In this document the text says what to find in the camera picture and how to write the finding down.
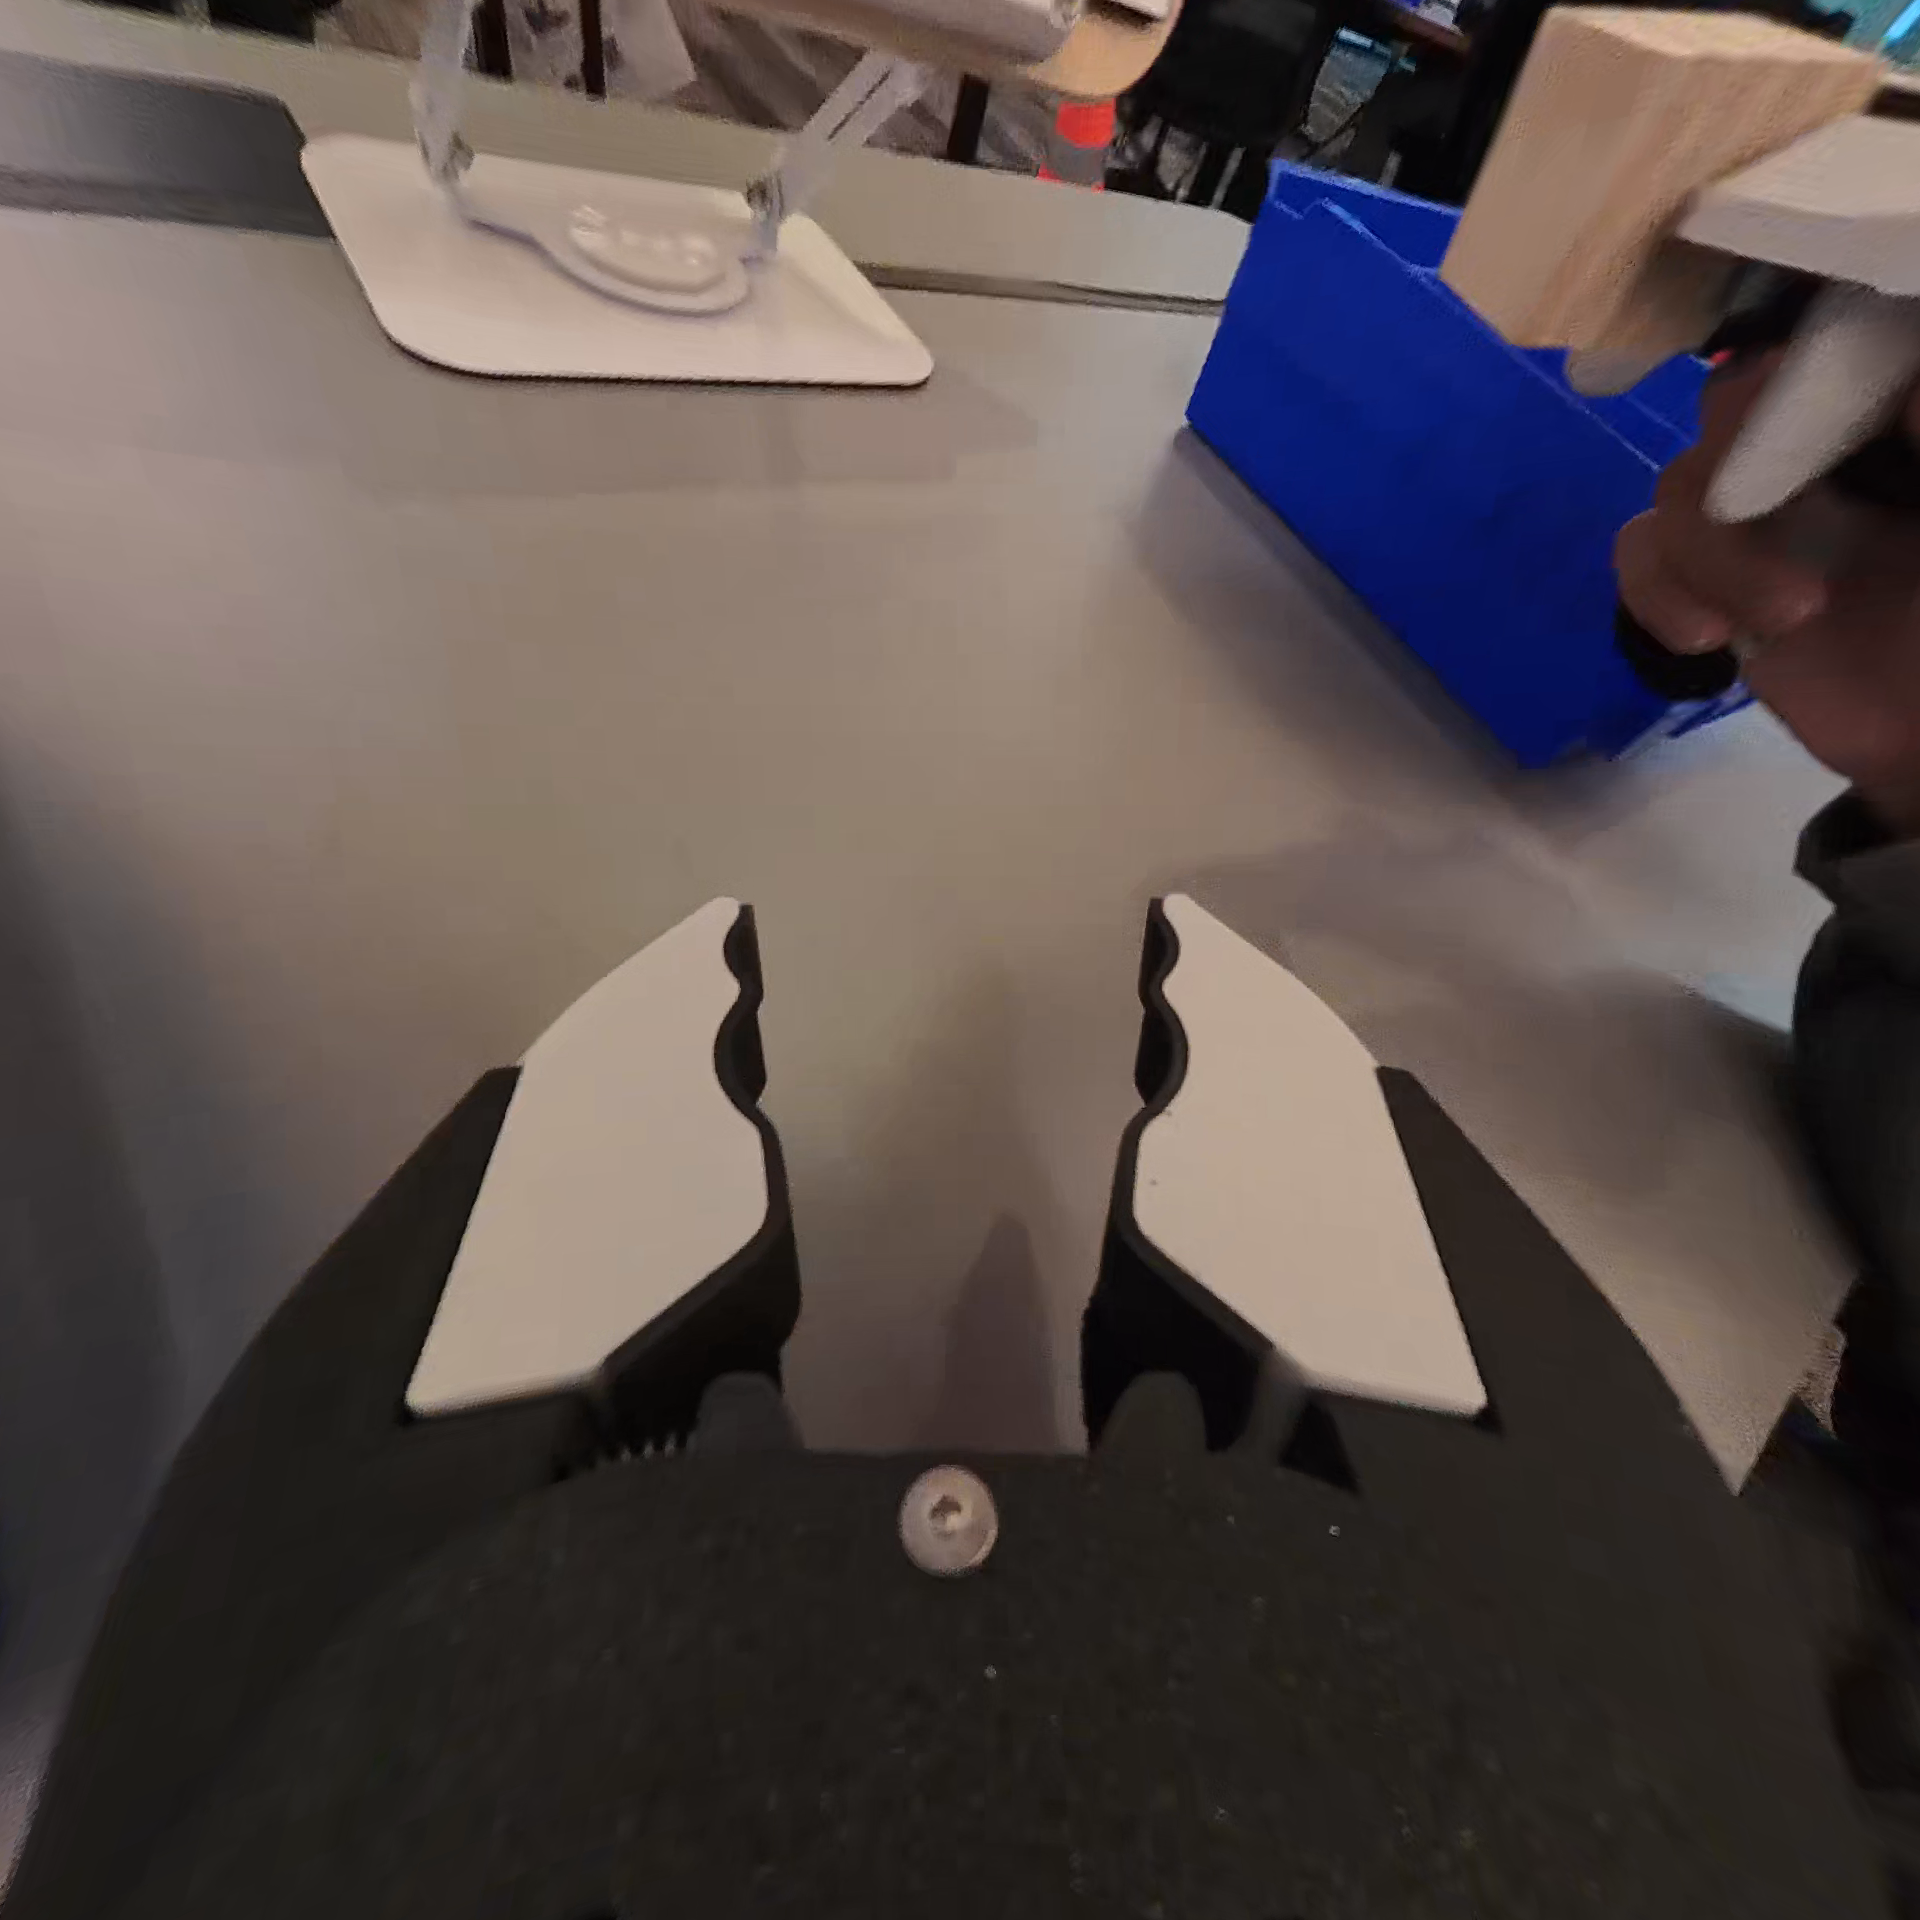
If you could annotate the blue plastic bin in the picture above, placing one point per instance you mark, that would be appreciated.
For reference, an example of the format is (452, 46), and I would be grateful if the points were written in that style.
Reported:
(1395, 482)

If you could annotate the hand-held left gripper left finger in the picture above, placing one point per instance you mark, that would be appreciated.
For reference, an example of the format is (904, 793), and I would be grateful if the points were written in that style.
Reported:
(600, 1201)

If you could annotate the person's right forearm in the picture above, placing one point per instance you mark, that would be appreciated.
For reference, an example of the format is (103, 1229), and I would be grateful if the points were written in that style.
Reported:
(1868, 1051)

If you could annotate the black office chair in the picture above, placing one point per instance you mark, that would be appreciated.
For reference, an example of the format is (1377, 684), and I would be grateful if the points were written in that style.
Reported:
(1231, 90)

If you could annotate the person's right hand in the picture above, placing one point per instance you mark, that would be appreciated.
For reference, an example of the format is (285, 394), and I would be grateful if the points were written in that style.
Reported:
(1844, 646)

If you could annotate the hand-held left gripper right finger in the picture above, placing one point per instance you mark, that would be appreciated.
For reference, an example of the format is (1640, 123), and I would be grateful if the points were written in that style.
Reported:
(1305, 1214)

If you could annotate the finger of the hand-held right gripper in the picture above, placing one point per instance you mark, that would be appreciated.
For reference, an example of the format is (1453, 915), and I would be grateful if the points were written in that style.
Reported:
(1816, 202)
(1612, 369)

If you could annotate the orange traffic cone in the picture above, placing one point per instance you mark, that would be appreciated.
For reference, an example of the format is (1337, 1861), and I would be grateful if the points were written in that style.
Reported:
(1076, 143)

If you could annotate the wooden cube with blue stripe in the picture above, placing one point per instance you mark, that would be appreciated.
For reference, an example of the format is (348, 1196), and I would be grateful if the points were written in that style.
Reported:
(1620, 165)

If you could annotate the person's legs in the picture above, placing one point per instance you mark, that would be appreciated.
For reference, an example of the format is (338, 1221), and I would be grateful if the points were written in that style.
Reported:
(1874, 1652)

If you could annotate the wood and white document stand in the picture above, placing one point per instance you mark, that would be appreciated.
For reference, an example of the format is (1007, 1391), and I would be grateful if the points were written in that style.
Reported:
(523, 301)

